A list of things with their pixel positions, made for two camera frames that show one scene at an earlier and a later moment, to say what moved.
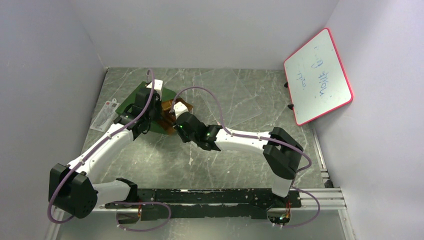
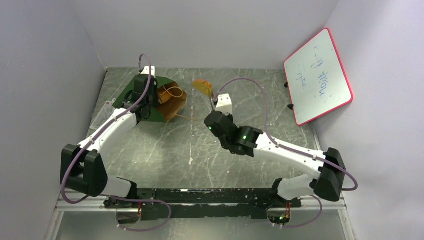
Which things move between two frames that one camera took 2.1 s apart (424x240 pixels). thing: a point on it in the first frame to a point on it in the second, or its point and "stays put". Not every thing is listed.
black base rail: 207,203 stays put
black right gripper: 180,118 to 214,108
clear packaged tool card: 103,120 stays put
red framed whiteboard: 316,81 stays put
